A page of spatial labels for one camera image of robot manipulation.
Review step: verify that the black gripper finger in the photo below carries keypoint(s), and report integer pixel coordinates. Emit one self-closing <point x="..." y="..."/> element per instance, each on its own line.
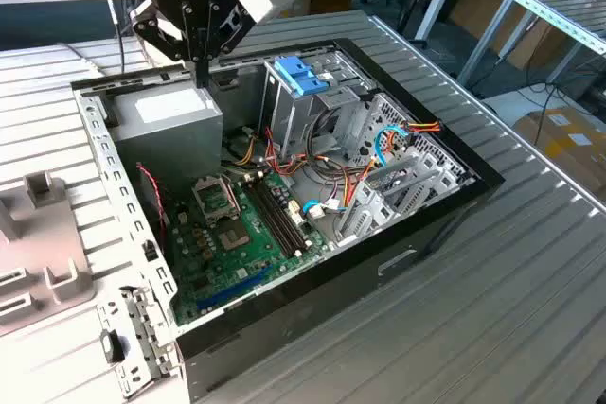
<point x="191" y="35"/>
<point x="232" y="25"/>

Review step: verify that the metal disk bay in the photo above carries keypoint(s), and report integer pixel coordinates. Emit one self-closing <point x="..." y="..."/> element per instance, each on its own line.
<point x="374" y="215"/>

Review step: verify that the blue plastic drive latch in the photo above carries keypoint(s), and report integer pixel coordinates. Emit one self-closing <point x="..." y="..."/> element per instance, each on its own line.
<point x="296" y="73"/>

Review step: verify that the grey power supply unit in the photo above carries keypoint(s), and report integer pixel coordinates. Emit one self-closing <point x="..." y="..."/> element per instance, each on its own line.
<point x="170" y="139"/>

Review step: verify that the metal drive cage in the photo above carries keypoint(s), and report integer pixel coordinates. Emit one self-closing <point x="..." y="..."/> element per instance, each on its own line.
<point x="293" y="120"/>

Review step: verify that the black RAM slot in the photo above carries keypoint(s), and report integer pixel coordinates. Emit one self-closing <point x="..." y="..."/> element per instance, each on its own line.
<point x="273" y="217"/>
<point x="278" y="217"/>
<point x="283" y="217"/>
<point x="268" y="217"/>

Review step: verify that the white motherboard socket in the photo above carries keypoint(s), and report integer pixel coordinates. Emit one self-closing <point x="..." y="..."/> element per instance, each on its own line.
<point x="296" y="215"/>

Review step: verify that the CPU socket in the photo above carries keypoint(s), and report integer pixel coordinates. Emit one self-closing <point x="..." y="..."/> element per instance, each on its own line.
<point x="232" y="237"/>

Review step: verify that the small black case clip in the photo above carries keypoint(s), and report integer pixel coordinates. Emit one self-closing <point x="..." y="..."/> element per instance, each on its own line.
<point x="150" y="250"/>

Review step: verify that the green motherboard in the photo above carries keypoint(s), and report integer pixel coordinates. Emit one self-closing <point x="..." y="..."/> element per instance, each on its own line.
<point x="265" y="257"/>

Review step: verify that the grey parts rack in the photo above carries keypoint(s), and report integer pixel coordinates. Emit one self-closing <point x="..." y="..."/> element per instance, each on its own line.
<point x="42" y="233"/>

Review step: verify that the blue expansion slot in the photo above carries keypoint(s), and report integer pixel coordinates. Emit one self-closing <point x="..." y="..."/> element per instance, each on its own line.
<point x="232" y="290"/>

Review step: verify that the open black PC case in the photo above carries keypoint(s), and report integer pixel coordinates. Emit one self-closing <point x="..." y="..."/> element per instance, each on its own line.
<point x="331" y="319"/>

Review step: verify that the black case lock tab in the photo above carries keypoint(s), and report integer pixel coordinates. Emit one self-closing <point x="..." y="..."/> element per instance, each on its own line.
<point x="112" y="346"/>

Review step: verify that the large brown cardboard box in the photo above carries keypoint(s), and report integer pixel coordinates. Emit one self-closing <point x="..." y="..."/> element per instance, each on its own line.
<point x="558" y="153"/>

